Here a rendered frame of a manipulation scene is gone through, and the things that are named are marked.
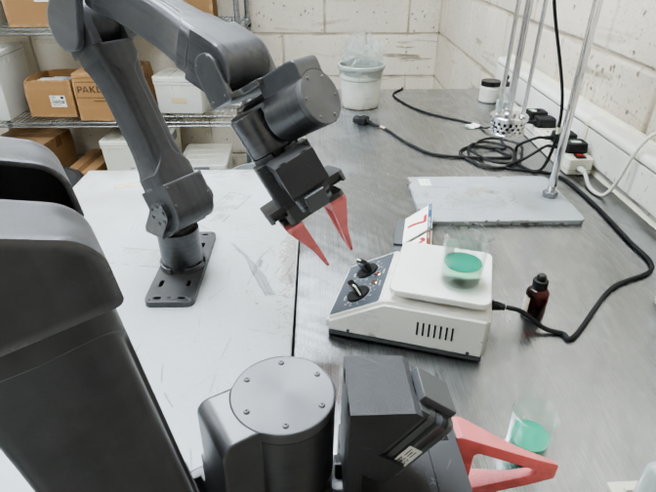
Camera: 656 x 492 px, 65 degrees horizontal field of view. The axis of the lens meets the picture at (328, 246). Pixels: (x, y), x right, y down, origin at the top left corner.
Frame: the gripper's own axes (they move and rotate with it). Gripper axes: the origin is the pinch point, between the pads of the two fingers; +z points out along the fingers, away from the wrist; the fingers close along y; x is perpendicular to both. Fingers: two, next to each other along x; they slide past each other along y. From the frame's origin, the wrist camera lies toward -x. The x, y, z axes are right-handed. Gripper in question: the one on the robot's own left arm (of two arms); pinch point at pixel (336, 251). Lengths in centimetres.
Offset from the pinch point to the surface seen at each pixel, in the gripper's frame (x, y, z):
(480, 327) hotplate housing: -9.9, 8.9, 14.2
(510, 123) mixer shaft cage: 21.9, 40.4, 5.7
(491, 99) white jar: 88, 76, 18
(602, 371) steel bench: -13.1, 18.9, 27.0
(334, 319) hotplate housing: -0.2, -4.8, 7.6
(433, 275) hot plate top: -3.7, 8.6, 8.5
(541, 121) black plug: 53, 66, 20
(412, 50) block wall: 216, 116, 4
